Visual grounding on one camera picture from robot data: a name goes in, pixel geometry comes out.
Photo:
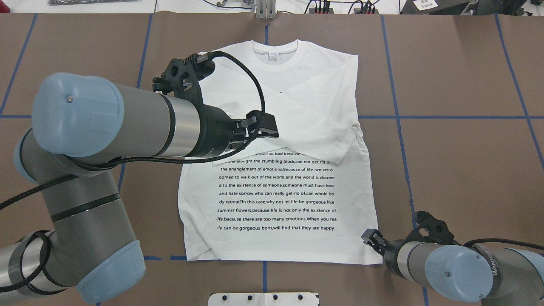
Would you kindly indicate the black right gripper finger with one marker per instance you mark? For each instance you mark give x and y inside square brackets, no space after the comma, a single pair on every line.
[374,239]

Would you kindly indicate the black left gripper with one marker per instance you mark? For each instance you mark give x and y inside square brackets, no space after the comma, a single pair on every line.
[213,132]

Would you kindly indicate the white printed t-shirt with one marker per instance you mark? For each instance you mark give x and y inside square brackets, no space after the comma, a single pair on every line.
[305,196]

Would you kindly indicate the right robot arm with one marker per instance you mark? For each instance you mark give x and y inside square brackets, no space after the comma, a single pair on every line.
[504,277]

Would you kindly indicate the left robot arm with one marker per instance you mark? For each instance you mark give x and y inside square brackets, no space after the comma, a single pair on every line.
[82,127]

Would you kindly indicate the white mounting plate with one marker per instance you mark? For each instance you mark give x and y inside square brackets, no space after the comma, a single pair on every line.
[265,299]

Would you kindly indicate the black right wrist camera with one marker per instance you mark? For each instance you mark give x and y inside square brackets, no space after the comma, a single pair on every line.
[431,230]

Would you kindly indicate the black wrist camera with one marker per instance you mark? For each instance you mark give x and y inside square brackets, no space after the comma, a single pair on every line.
[431,230]
[182,76]

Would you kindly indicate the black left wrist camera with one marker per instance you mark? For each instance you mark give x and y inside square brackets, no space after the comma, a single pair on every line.
[182,76]

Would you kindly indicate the aluminium frame post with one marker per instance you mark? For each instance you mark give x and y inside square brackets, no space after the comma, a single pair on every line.
[265,9]

